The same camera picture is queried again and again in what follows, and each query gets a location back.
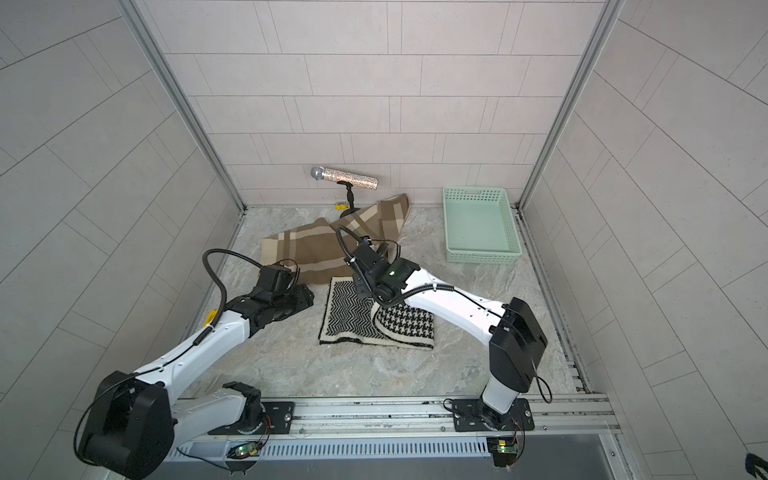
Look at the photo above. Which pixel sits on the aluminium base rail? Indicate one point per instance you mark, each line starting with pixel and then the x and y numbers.
pixel 400 428

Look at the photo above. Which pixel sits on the mint green plastic basket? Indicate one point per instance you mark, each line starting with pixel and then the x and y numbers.
pixel 479 226

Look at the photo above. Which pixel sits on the right green circuit board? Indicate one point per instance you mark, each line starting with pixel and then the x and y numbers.
pixel 504 451

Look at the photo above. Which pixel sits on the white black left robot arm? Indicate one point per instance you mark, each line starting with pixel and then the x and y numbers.
pixel 134 420

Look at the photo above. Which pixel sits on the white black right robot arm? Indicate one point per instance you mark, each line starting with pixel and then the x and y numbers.
pixel 510 331

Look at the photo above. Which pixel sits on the green circuit board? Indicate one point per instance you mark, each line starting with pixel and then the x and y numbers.
pixel 244 451
pixel 504 451

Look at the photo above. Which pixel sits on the yellow plastic tool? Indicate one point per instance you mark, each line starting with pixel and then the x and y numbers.
pixel 210 316

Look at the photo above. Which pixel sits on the left green circuit board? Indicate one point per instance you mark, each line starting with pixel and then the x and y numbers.
pixel 244 451

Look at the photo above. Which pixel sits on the black white houndstooth scarf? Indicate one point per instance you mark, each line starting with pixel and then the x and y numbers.
pixel 351 318

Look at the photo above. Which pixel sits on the glitter microphone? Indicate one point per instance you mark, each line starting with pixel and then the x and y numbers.
pixel 320 173

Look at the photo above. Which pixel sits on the black microphone stand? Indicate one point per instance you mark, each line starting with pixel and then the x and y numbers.
pixel 350 199

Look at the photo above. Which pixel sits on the aluminium corner post left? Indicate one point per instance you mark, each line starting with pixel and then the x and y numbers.
pixel 149 46

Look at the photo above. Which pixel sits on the aluminium corner post right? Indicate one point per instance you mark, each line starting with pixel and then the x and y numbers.
pixel 605 23

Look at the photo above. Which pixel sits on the aluminium corner post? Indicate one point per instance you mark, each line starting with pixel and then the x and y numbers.
pixel 149 46
pixel 605 23

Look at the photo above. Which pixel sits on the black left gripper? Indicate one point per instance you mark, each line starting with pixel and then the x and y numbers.
pixel 305 296

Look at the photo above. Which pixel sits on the brown beige plaid blanket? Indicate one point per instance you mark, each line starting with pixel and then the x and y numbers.
pixel 315 249

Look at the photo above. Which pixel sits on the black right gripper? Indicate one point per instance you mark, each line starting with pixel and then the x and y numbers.
pixel 360 282

